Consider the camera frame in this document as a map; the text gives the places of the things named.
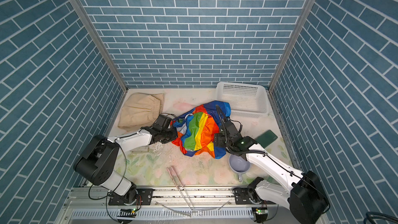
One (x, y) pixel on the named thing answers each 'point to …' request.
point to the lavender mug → (239, 165)
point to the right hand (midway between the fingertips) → (219, 134)
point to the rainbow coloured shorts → (196, 128)
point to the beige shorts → (140, 110)
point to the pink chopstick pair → (179, 189)
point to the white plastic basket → (246, 100)
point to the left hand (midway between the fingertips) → (179, 134)
